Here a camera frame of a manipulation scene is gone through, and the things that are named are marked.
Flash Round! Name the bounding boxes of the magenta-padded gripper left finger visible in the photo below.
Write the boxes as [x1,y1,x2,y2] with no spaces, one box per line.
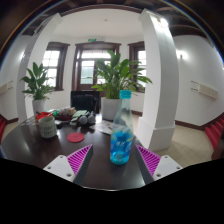
[42,144,94,186]

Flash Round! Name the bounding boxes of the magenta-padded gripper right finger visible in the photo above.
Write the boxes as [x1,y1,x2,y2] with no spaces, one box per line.
[133,144,184,185]

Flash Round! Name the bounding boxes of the clear blue-labelled drink bottle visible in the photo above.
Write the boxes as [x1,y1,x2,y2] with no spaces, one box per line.
[109,89,135,166]

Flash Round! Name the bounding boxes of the flat round red coaster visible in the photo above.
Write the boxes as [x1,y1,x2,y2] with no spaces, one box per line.
[66,132,86,144]

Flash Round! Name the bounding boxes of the printed paper leaflet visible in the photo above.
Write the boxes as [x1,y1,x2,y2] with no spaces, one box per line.
[94,119,116,136]

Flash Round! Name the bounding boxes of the white patterned mug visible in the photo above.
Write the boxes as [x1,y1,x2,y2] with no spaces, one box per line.
[37,115,58,139]

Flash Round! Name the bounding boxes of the green notepad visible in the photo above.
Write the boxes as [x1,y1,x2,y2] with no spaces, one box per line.
[71,109,88,119]

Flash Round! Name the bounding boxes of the group of small jars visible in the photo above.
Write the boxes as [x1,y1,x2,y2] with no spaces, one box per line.
[54,106,77,118]

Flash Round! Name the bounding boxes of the red plastic basket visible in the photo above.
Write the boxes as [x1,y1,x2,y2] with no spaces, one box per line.
[35,111,54,121]

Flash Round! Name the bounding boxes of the black chair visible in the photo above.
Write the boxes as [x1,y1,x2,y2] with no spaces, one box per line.
[70,90,101,114]

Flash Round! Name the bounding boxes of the large potted green plant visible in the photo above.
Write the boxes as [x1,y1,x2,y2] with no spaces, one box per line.
[91,49,153,122]

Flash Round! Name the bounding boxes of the small potted green plant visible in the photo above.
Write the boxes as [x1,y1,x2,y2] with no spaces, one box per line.
[19,62,56,118]

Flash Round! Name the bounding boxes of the red carpeted stairs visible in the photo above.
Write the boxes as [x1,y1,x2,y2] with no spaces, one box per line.
[204,114,224,151]
[0,114,8,134]

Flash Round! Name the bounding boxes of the dark wooden glazed door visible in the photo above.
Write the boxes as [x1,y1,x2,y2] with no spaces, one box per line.
[71,41,122,93]

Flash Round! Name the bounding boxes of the dark-framed window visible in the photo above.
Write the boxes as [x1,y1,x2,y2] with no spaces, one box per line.
[42,41,70,92]
[127,40,148,93]

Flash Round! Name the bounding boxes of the white wall radiator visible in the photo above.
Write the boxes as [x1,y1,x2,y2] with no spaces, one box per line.
[0,80,14,95]
[190,80,220,100]

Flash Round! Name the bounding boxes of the glowing wall lamp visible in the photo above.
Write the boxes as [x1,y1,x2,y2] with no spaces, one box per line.
[176,49,188,61]

